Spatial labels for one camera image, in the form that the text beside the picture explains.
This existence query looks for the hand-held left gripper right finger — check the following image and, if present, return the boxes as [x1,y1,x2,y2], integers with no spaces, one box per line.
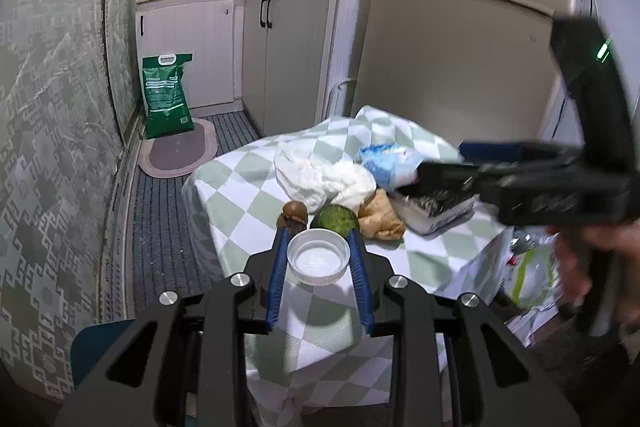
[347,229,583,427]

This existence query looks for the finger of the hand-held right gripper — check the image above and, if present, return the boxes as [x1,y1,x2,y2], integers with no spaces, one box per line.
[459,140,586,168]
[396,159,488,201]

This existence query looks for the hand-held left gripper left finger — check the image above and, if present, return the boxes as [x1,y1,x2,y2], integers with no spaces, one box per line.
[55,227,292,427]

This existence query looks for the white foam food container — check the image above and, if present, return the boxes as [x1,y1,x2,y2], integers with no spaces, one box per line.
[394,192,479,236]

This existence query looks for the white plastic jar lid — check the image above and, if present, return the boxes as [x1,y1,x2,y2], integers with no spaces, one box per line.
[286,229,351,286]

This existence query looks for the blue and white snack packet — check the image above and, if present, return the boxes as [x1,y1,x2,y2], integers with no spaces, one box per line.
[357,143,423,188]

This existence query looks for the dark blue trash bin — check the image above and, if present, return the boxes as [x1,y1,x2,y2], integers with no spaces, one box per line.
[71,318,137,389]

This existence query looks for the person's right hand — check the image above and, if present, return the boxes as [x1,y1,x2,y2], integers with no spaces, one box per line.
[550,217,640,324]

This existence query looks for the brown crumpled paper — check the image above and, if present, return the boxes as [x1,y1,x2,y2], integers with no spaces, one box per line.
[357,188,407,242]

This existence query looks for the green avocado half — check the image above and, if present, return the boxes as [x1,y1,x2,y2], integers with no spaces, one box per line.
[311,205,360,238]

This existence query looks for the green checked tablecloth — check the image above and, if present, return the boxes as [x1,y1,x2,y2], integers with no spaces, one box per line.
[182,105,514,427]

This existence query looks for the white crumpled plastic bag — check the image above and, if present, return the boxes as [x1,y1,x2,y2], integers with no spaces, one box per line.
[274,139,377,214]

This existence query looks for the beige refrigerator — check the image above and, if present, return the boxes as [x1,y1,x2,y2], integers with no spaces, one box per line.
[350,0,577,148]

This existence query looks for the clear plastic bag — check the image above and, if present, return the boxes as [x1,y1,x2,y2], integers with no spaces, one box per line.
[501,227,567,309]

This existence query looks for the grey striped floor rug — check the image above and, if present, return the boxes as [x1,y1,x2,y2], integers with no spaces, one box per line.
[117,109,264,324]

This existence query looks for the oval pink floor mat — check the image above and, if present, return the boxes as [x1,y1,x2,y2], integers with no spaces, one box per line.
[138,117,220,180]

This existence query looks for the green rice bag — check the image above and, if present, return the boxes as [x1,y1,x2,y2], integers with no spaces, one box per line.
[141,53,196,140]

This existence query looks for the white stove cabinet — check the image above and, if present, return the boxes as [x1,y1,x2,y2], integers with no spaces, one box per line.
[135,0,247,110]

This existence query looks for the white metal tube frame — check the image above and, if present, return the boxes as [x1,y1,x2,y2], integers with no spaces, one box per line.
[327,77,359,118]

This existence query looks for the grey cabinet with black handles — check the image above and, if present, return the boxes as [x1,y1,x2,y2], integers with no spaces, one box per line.
[242,0,347,138]

